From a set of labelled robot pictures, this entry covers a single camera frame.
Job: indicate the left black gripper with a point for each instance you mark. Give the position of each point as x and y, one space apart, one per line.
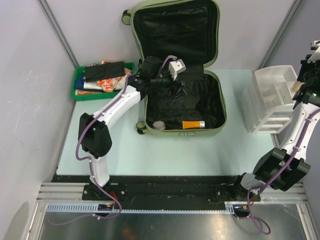
181 92

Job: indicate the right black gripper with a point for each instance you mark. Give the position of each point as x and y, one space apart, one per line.
305 65

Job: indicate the orange yellow tube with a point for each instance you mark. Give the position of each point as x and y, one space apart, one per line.
193 124

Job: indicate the olive green hard-shell suitcase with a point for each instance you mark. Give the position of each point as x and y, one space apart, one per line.
187 29

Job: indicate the black cloth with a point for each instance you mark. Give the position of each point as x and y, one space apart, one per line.
97 72

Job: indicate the floral tulip print cloth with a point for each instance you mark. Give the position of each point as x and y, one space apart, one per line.
113 84

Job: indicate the white cloth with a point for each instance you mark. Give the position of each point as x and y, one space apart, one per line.
92 86

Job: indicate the orange rabbit print cloth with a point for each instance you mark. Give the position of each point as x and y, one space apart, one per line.
79 92

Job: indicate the navy blue cloth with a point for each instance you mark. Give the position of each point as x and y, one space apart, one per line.
79 82

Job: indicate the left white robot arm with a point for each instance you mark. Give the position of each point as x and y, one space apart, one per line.
94 139

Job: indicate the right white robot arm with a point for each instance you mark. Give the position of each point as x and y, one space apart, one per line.
284 166

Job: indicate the white plastic drawer organizer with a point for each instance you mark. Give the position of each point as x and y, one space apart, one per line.
267 101

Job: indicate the green plastic tray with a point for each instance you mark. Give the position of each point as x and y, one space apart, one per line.
105 95

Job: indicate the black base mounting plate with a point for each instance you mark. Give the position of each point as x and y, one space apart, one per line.
164 193

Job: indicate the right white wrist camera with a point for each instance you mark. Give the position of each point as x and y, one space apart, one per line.
314 46

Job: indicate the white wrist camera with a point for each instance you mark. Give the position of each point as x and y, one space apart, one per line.
314 46
176 67

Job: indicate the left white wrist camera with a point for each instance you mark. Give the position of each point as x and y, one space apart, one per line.
176 67

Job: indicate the right aluminium frame post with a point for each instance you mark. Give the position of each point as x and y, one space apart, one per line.
291 13

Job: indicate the aluminium frame post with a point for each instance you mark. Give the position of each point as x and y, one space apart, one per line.
49 15
291 13

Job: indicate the left aluminium frame post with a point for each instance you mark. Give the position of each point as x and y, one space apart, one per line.
49 15

